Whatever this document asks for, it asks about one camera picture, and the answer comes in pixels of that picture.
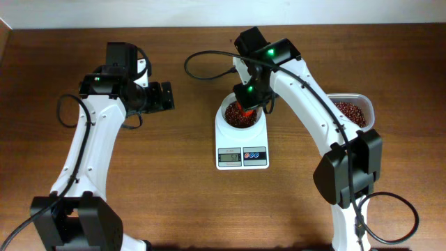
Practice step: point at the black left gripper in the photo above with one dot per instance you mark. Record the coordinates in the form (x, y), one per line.
(166, 95)

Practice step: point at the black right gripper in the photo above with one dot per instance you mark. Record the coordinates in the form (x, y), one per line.
(251, 102)

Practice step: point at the red plastic scoop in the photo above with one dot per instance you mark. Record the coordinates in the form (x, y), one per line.
(244, 113)

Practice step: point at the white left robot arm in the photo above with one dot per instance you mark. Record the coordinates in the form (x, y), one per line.
(75, 215)

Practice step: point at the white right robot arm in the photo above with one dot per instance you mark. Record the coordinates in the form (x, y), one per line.
(351, 156)

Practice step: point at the white round bowl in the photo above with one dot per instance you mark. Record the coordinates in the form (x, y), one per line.
(232, 98)

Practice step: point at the red beans in bowl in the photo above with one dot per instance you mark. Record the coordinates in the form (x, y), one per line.
(235, 119)

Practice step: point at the white digital kitchen scale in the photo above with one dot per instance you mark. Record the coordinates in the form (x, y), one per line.
(241, 148)

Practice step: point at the red adzuki beans in container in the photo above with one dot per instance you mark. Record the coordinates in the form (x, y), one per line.
(352, 112)

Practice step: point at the clear plastic bean container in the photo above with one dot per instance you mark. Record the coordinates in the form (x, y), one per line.
(361, 101)

